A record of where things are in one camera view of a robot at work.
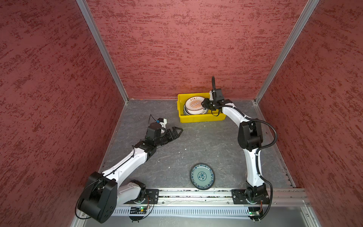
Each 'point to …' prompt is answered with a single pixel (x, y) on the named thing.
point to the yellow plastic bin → (208, 117)
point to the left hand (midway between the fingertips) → (178, 135)
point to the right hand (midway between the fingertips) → (203, 105)
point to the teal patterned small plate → (202, 176)
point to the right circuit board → (254, 211)
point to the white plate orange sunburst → (193, 106)
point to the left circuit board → (141, 210)
